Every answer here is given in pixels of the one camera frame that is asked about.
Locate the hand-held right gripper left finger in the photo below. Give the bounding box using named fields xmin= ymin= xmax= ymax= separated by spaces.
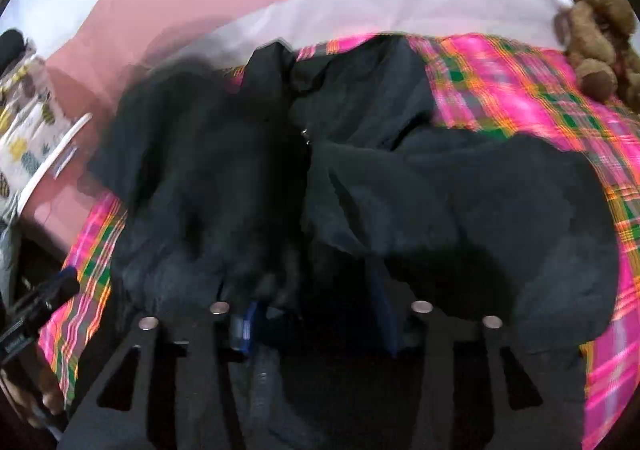
xmin=60 ymin=301 xmax=259 ymax=450

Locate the pink plaid blanket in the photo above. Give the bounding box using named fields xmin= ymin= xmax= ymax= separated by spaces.
xmin=37 ymin=33 xmax=640 ymax=450

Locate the person's left hand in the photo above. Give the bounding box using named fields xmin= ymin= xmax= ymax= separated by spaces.
xmin=0 ymin=347 xmax=68 ymax=431

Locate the white plastic furniture edge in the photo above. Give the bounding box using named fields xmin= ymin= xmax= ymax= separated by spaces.
xmin=17 ymin=113 xmax=94 ymax=217

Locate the black jacket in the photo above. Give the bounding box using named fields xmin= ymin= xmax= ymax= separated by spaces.
xmin=87 ymin=35 xmax=623 ymax=450

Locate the pineapple print cloth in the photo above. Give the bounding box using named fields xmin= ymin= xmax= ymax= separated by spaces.
xmin=0 ymin=48 xmax=76 ymax=221

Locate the brown teddy bear santa hat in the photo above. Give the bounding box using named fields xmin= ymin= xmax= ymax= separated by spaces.
xmin=552 ymin=0 xmax=640 ymax=104

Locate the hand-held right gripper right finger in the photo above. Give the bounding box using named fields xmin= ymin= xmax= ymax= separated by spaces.
xmin=371 ymin=267 xmax=586 ymax=450

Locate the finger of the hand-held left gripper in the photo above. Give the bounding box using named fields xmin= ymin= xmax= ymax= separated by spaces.
xmin=15 ymin=266 xmax=82 ymax=328

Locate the black object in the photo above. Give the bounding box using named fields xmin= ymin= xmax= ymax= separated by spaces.
xmin=0 ymin=29 xmax=26 ymax=74

